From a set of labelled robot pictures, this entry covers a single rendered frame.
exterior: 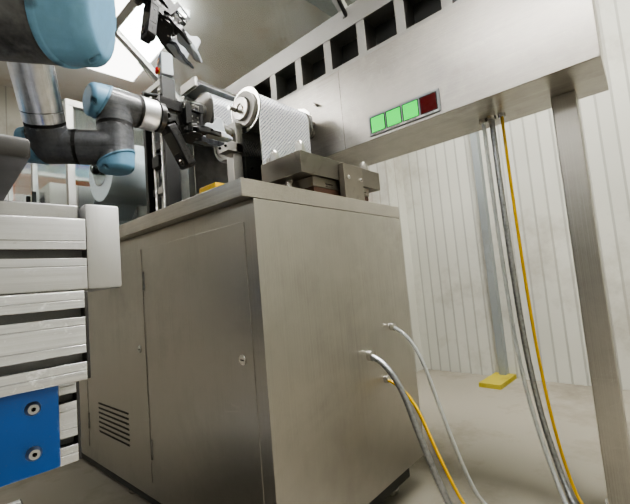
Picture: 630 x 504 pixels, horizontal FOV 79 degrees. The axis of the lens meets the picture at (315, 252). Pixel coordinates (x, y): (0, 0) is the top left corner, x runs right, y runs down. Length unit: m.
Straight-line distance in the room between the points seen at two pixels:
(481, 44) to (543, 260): 1.53
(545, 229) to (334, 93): 1.53
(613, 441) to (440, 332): 1.63
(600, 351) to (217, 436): 1.01
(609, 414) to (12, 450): 1.26
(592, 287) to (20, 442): 1.23
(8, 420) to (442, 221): 2.55
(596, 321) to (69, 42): 1.25
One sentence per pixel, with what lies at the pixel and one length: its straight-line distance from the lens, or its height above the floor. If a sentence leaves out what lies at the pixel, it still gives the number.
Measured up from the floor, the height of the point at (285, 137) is 1.16.
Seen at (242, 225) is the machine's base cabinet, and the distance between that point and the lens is 0.84.
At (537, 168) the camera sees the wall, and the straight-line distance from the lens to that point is 2.59.
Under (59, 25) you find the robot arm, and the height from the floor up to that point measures 0.94.
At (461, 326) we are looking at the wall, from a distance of 2.74.
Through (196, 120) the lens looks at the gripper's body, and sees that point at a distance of 1.10.
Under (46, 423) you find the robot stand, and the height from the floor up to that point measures 0.55.
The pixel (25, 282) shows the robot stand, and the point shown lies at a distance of 0.45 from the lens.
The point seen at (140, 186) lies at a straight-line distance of 2.17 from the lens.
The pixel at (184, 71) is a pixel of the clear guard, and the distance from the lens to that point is 2.21.
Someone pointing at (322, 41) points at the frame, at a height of 1.58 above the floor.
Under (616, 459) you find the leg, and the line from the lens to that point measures 1.38.
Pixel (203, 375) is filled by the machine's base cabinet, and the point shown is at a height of 0.47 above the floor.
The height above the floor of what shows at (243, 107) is 1.25.
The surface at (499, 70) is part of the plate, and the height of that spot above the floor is 1.20.
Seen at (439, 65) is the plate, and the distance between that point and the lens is 1.33.
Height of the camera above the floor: 0.67
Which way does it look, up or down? 5 degrees up
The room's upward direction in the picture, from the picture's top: 5 degrees counter-clockwise
